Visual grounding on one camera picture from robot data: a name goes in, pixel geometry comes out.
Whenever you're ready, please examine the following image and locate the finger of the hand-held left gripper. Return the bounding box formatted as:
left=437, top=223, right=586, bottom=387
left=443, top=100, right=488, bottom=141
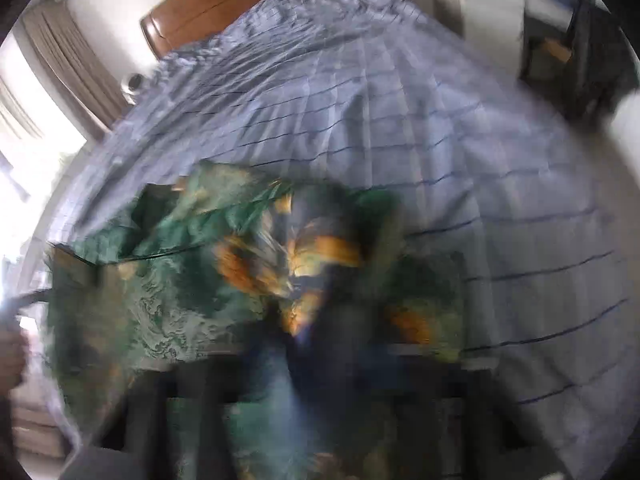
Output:
left=10, top=286, right=53, bottom=312

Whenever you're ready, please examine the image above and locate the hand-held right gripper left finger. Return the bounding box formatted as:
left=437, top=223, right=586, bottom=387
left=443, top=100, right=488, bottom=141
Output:
left=122, top=345, right=306, bottom=480

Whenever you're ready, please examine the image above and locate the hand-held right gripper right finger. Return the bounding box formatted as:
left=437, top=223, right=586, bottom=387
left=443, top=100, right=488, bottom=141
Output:
left=320, top=305, right=506, bottom=480

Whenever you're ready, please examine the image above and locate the green printed jacket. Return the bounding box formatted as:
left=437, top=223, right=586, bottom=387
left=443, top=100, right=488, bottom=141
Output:
left=45, top=160, right=468, bottom=480

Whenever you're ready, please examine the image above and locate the person's left hand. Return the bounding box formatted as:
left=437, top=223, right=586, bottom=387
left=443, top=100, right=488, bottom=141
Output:
left=0, top=331, right=29, bottom=397

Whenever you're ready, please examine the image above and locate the white sheer curtain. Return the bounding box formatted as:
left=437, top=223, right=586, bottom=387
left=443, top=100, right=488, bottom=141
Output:
left=0, top=74, right=47, bottom=142

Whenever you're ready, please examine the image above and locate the white desk fan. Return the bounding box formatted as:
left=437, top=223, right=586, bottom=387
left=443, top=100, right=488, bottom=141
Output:
left=121, top=73, right=149, bottom=102

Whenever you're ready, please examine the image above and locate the brown curtain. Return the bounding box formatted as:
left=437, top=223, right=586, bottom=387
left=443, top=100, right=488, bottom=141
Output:
left=20, top=0, right=132, bottom=133

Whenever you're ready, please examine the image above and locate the bed with checked grey cover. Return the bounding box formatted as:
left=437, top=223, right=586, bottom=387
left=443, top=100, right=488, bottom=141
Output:
left=37, top=0, right=631, bottom=480

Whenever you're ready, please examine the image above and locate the wooden bed headboard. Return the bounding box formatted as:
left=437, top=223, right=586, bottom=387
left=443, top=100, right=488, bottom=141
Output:
left=140, top=0, right=415, bottom=61

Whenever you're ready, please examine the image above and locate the wooden chair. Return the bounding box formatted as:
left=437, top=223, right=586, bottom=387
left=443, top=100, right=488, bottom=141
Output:
left=520, top=0, right=638, bottom=121

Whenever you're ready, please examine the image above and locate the black jacket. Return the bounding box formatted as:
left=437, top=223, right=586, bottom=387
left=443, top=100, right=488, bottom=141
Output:
left=565, top=0, right=639, bottom=122

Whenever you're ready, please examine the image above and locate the white desk with drawers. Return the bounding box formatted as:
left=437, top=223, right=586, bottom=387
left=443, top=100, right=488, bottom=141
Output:
left=432, top=0, right=561, bottom=78

